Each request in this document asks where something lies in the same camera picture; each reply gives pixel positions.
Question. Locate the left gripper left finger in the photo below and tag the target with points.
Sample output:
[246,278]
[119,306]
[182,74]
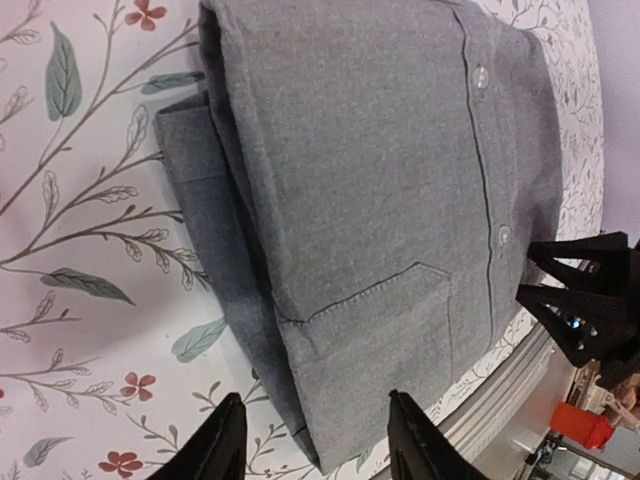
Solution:
[216,451]

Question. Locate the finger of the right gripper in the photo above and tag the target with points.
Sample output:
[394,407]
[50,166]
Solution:
[585,326]
[609,252]

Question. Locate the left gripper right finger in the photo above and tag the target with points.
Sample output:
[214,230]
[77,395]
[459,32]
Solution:
[417,448]

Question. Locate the grey long sleeve shirt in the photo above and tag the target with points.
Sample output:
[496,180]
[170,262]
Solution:
[361,181]

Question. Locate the orange object in background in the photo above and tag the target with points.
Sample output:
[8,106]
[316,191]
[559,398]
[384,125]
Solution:
[590,430]

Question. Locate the floral patterned tablecloth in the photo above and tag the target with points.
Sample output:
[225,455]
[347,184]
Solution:
[113,346]

